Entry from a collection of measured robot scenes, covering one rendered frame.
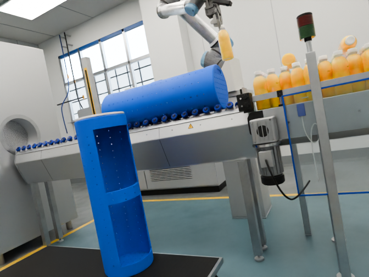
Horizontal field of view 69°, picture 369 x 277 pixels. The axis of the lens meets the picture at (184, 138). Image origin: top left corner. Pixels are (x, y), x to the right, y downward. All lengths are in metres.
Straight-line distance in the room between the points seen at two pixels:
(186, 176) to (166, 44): 2.29
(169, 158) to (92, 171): 0.55
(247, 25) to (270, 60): 0.65
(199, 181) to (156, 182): 0.66
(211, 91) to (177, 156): 0.49
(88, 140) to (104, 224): 0.45
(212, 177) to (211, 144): 1.76
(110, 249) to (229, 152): 0.86
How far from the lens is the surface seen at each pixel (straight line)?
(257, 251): 1.82
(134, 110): 1.87
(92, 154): 1.49
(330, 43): 4.38
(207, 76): 1.64
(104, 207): 1.53
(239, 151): 1.64
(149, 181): 3.87
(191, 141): 1.69
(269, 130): 1.32
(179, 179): 3.60
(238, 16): 4.67
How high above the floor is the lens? 0.89
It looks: 3 degrees down
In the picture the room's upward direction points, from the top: 11 degrees counter-clockwise
